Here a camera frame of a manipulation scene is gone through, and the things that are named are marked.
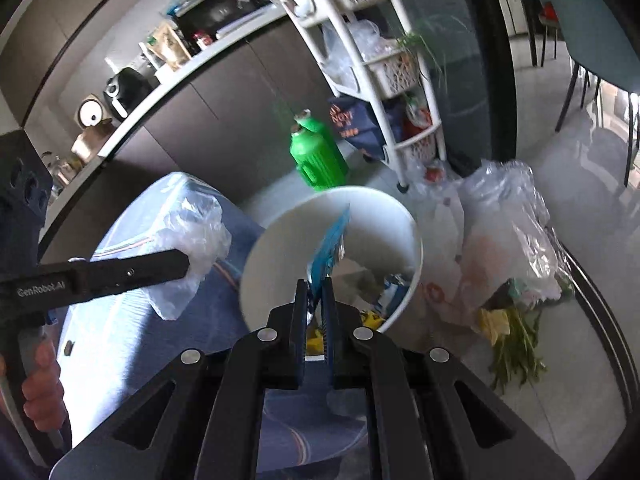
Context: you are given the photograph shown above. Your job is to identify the green thermos bottle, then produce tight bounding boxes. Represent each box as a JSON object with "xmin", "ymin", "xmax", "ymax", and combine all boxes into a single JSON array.
[{"xmin": 290, "ymin": 125, "xmax": 347, "ymax": 191}]

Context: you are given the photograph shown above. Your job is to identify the person's left hand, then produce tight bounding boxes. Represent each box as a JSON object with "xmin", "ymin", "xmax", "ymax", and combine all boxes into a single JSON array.
[{"xmin": 22, "ymin": 336, "xmax": 67, "ymax": 432}]

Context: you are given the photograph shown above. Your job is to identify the white trash bin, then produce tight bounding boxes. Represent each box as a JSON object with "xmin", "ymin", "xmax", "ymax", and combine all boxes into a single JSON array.
[{"xmin": 240, "ymin": 186, "xmax": 423, "ymax": 337}]

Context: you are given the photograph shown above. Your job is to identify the steel kettle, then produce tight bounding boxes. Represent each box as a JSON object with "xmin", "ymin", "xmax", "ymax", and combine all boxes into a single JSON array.
[{"xmin": 41, "ymin": 151, "xmax": 84, "ymax": 188}]

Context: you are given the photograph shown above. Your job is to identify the brown paper food pouch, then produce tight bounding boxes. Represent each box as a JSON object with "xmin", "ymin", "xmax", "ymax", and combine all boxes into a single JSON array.
[{"xmin": 146, "ymin": 21, "xmax": 191, "ymax": 72}]

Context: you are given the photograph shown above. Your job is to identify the small red lid jar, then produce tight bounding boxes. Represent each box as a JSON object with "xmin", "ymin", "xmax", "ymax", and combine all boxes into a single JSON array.
[{"xmin": 193, "ymin": 30, "xmax": 214, "ymax": 50}]

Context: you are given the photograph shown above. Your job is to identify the black toaster oven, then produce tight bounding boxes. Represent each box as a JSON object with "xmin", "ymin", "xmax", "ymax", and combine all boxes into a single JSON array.
[{"xmin": 172, "ymin": 0, "xmax": 271, "ymax": 42}]

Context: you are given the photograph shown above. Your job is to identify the navy blue shopping bag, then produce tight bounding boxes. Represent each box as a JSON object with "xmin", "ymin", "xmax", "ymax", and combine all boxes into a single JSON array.
[{"xmin": 329, "ymin": 96, "xmax": 406, "ymax": 160}]

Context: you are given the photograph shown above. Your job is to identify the white tiered storage rack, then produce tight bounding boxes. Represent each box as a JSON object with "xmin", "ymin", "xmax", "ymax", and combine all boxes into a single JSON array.
[{"xmin": 278, "ymin": 0, "xmax": 447, "ymax": 193}]

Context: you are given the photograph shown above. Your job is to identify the bronze rice cooker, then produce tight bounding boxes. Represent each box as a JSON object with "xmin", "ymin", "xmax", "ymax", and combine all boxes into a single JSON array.
[{"xmin": 72, "ymin": 118, "xmax": 115, "ymax": 165}]

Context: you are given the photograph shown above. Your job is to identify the clear plastic bag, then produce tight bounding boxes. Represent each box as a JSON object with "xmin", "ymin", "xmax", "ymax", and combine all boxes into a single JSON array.
[{"xmin": 145, "ymin": 193, "xmax": 232, "ymax": 321}]

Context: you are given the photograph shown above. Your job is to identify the black air fryer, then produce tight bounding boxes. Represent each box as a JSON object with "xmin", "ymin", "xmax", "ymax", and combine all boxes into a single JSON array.
[{"xmin": 103, "ymin": 67, "xmax": 153, "ymax": 122}]

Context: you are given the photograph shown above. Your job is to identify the teal dining chair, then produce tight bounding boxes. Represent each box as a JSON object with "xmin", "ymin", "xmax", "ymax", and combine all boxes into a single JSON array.
[{"xmin": 550, "ymin": 0, "xmax": 639, "ymax": 181}]

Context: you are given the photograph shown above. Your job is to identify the blue white snack bag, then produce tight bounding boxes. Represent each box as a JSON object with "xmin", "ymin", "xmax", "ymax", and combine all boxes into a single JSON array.
[{"xmin": 307, "ymin": 206, "xmax": 350, "ymax": 306}]

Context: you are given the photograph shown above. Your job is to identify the clear garbage bag on floor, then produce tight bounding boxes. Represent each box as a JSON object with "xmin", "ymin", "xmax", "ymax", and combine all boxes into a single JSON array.
[{"xmin": 408, "ymin": 159, "xmax": 572, "ymax": 328}]

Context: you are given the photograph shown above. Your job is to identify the blue plaid tablecloth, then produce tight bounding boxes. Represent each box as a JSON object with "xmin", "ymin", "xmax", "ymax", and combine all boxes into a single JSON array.
[{"xmin": 58, "ymin": 172, "xmax": 367, "ymax": 479}]

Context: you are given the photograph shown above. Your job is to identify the green vegetable scraps on floor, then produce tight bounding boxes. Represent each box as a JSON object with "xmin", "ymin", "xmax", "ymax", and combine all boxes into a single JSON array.
[{"xmin": 477, "ymin": 307, "xmax": 547, "ymax": 393}]

